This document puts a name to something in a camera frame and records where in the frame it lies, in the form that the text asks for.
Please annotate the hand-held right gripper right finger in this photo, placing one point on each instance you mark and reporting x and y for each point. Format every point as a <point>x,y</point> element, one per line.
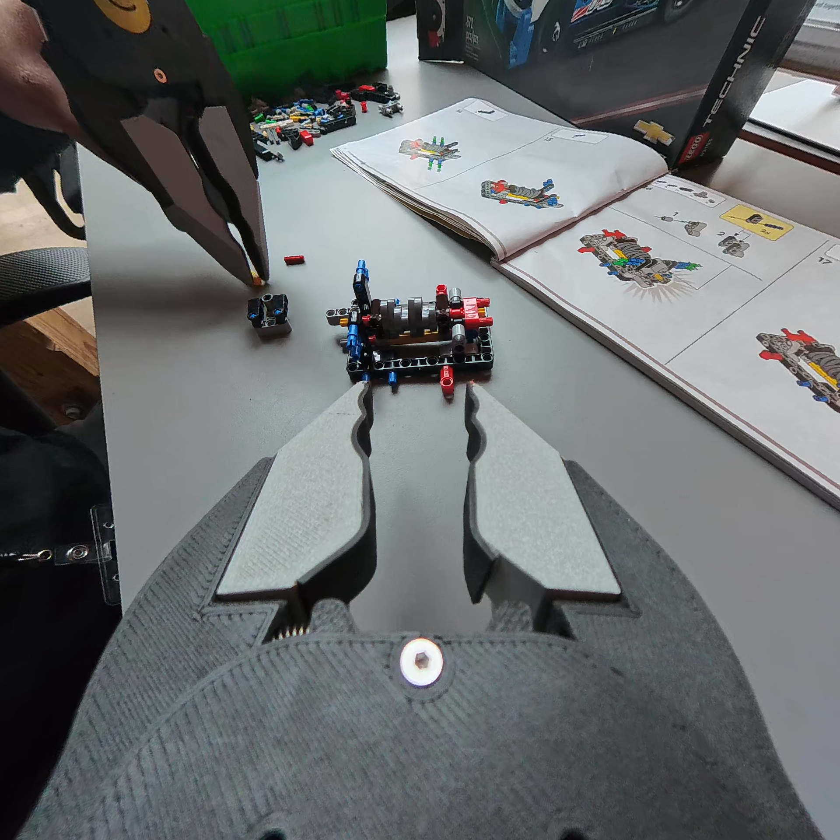
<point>538,525</point>

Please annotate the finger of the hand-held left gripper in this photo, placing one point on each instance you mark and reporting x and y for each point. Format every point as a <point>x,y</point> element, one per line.
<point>177,190</point>
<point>233,157</point>

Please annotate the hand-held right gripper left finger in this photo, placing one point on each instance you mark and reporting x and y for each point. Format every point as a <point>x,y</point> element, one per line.
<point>302,518</point>

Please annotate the grey T-shaped lego connector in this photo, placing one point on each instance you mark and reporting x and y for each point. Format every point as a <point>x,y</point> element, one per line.
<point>275,330</point>

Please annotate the lego chassis assembly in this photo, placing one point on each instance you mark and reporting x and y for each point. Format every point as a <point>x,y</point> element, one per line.
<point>413,328</point>

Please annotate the pile of loose lego parts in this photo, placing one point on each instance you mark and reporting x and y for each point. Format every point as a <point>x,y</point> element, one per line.
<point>315,118</point>

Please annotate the lego instruction booklet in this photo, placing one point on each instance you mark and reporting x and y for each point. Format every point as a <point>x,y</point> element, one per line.
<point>590,229</point>

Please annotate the lego set box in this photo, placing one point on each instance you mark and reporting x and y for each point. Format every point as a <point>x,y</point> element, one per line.
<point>623,59</point>

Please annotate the person's left hand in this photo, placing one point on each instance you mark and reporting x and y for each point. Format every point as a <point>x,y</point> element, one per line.
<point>29,72</point>

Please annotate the green plastic bin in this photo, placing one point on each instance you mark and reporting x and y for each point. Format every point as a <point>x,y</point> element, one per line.
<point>295,46</point>

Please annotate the black chair armrest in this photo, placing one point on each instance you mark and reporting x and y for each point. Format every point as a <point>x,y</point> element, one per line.
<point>39,282</point>

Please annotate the wooden table leg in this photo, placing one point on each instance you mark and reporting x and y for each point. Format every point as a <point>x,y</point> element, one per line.
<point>52,361</point>

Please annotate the metal badge clip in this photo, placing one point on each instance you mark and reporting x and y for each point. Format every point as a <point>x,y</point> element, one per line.
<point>85,551</point>

